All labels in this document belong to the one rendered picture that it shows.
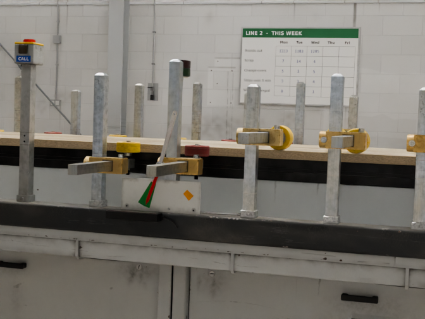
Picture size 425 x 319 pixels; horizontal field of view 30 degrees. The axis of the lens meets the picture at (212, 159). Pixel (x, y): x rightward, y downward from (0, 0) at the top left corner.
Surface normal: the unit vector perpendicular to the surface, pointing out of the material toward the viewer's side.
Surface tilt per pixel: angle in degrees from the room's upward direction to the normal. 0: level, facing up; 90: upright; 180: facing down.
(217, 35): 90
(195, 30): 90
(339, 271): 90
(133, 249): 90
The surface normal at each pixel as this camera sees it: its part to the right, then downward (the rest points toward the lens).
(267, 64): -0.28, 0.04
